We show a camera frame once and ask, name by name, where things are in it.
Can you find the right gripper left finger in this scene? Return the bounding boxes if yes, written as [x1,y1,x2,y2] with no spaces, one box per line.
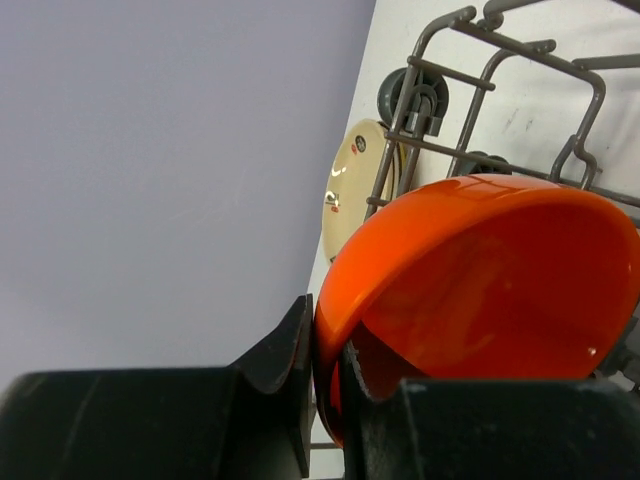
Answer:
[1,295,314,479]

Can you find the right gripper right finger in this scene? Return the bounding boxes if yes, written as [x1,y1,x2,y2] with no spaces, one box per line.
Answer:
[339,345,639,479]

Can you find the orange bowl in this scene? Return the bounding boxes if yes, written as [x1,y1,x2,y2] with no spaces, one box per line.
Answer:
[314,174,639,443]

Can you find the small cream plate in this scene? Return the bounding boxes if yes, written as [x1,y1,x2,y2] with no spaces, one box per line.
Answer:
[321,119,386,262]

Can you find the grey wire dish rack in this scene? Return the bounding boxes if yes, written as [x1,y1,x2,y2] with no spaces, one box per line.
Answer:
[309,0,640,451]

